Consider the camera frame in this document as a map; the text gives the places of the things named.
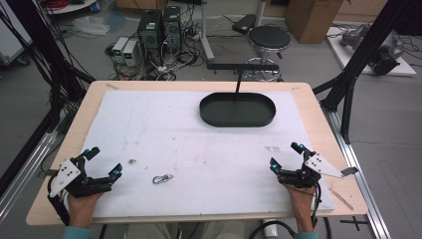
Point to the white floor board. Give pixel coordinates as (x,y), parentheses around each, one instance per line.
(371,56)

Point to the white desk leg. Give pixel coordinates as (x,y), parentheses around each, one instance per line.
(206,33)

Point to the white plastic bag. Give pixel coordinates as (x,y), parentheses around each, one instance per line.
(91,25)

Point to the grey robot device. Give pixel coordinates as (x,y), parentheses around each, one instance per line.
(381,49)

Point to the black flat floor device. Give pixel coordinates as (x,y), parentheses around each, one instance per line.
(244,23)

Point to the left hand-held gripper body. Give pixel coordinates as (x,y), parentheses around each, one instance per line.
(74,186)

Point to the black metal frame post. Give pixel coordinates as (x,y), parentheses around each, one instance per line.
(43,49)
(361,59)

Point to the thin wooden stick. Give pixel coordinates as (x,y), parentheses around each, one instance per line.
(341,199)

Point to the silver metal carabiner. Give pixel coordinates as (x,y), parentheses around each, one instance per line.
(162,179)

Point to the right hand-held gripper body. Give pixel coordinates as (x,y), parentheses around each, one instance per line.
(310,172)

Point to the person's legs beige trousers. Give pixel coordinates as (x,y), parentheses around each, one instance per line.
(185,230)

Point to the black round stool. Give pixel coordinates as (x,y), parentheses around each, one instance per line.
(268,38)

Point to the black computer tower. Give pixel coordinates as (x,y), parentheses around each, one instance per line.
(172,28)
(150,33)

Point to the person's right hand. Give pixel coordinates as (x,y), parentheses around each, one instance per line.
(300,199)

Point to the black oval tray T-bar stand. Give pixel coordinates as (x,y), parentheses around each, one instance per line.
(237,113)

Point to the white power supply unit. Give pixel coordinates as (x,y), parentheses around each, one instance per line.
(130,51)
(119,48)

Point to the aluminium rail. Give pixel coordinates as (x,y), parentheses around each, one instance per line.
(358,172)
(26,166)

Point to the white cylinder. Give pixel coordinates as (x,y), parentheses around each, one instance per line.
(270,229)

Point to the person's left hand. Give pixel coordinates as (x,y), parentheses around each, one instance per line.
(81,207)

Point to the brown cardboard box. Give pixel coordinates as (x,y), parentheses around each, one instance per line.
(312,18)

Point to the white round table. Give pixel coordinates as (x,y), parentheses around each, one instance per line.
(71,6)

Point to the white foam mat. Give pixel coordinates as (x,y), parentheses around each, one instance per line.
(199,159)

